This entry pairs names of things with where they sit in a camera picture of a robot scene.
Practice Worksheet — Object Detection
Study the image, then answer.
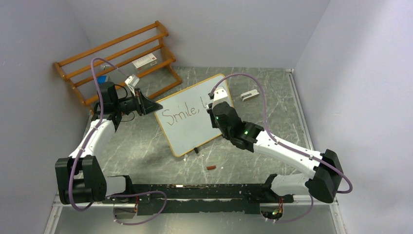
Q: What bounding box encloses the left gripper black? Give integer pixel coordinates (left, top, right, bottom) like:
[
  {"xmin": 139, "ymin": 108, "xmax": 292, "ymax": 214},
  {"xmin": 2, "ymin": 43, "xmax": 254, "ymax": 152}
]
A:
[{"xmin": 114, "ymin": 88, "xmax": 162, "ymax": 117}]

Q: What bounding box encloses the yellow framed whiteboard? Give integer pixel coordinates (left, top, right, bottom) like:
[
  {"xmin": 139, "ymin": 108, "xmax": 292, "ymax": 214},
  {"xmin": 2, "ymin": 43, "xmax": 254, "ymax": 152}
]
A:
[{"xmin": 155, "ymin": 74, "xmax": 225, "ymax": 157}]

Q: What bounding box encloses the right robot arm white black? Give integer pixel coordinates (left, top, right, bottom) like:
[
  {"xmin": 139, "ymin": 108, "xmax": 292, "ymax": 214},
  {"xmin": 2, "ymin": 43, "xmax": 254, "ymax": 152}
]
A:
[{"xmin": 206, "ymin": 102, "xmax": 343, "ymax": 203}]

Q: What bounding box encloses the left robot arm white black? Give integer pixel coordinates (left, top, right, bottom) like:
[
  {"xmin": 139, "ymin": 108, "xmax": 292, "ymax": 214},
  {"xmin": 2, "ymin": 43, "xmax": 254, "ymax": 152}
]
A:
[{"xmin": 55, "ymin": 81, "xmax": 163, "ymax": 204}]

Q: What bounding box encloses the white whiteboard eraser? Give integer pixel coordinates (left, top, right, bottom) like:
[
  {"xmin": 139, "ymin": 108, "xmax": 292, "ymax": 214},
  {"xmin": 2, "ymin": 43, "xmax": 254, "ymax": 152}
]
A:
[{"xmin": 240, "ymin": 89, "xmax": 260, "ymax": 102}]

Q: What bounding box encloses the white red box on rack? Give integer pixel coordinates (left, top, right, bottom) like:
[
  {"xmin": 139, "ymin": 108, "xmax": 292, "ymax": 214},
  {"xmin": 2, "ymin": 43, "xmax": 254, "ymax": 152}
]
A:
[{"xmin": 132, "ymin": 53, "xmax": 157, "ymax": 73}]

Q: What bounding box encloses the wooden shelf rack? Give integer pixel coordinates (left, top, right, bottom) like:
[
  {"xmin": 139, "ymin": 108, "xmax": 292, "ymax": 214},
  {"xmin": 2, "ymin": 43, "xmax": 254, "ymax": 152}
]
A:
[{"xmin": 54, "ymin": 20, "xmax": 182, "ymax": 118}]

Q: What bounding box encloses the blue small object on rack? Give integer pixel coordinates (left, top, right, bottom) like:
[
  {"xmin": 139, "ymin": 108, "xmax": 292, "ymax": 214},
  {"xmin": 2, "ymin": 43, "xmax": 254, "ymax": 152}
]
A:
[{"xmin": 96, "ymin": 75, "xmax": 111, "ymax": 85}]

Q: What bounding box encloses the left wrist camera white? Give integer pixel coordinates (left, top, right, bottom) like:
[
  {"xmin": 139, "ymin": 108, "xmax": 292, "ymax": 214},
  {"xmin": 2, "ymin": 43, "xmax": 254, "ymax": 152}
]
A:
[{"xmin": 125, "ymin": 74, "xmax": 140, "ymax": 96}]

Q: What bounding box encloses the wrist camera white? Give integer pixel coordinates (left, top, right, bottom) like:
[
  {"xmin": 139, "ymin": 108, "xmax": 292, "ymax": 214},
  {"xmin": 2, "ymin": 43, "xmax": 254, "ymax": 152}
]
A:
[
  {"xmin": 212, "ymin": 86, "xmax": 233, "ymax": 107},
  {"xmin": 125, "ymin": 74, "xmax": 140, "ymax": 96}
]

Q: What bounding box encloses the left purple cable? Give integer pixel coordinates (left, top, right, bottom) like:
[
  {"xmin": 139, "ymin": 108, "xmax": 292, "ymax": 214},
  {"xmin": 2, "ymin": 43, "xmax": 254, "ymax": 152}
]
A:
[{"xmin": 68, "ymin": 58, "xmax": 130, "ymax": 212}]

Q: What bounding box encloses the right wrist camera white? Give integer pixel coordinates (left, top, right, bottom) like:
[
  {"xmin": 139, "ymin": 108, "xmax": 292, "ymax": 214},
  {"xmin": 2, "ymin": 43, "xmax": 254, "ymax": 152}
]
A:
[{"xmin": 212, "ymin": 86, "xmax": 233, "ymax": 107}]

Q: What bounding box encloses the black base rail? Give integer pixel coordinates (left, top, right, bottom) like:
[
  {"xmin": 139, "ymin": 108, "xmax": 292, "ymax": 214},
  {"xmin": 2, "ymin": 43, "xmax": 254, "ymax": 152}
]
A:
[{"xmin": 104, "ymin": 184, "xmax": 294, "ymax": 215}]

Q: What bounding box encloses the aluminium frame rail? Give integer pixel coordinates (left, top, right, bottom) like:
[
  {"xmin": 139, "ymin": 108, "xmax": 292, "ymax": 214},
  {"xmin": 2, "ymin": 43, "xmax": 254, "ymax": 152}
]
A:
[{"xmin": 44, "ymin": 195, "xmax": 113, "ymax": 234}]

